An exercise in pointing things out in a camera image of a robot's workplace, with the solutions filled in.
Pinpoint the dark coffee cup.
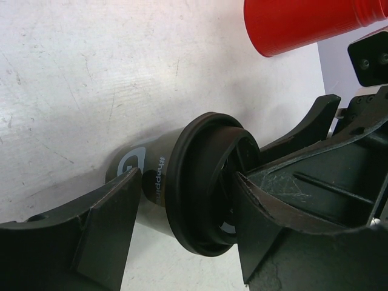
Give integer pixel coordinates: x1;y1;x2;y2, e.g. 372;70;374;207
105;129;182;237

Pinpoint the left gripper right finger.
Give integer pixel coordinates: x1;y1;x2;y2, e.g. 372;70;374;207
233;174;387;290

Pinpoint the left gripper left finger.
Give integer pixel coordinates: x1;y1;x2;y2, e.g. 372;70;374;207
1;169;142;290

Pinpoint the black cup lid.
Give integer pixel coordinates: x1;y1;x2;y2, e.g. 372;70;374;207
165;112;260;257

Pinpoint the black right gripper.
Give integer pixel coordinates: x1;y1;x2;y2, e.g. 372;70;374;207
242;86;387;230

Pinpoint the red cylindrical cup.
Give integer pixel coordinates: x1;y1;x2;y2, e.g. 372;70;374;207
243;0;387;57

